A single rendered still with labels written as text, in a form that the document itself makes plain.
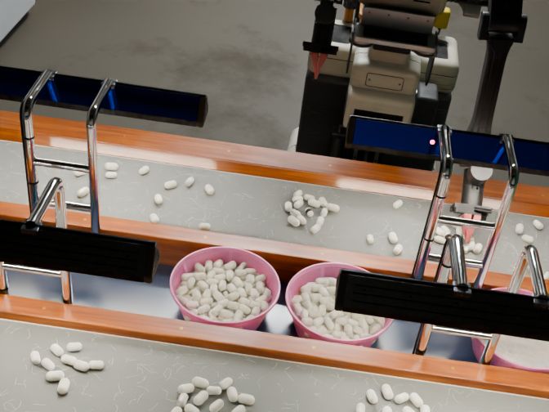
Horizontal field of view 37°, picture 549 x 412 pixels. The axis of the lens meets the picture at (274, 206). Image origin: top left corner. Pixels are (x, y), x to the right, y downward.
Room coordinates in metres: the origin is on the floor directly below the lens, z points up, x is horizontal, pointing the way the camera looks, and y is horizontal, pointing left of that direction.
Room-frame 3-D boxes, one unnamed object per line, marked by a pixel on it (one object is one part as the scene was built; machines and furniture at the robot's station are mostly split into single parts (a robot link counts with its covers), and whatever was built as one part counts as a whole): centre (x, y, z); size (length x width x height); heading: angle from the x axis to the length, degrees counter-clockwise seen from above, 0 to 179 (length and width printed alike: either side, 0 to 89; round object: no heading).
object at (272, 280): (1.45, 0.09, 0.72); 0.27 x 0.27 x 0.10
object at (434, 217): (1.63, -0.46, 0.90); 0.20 x 0.19 x 0.45; 88
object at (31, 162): (1.66, 0.51, 0.90); 0.20 x 0.19 x 0.45; 88
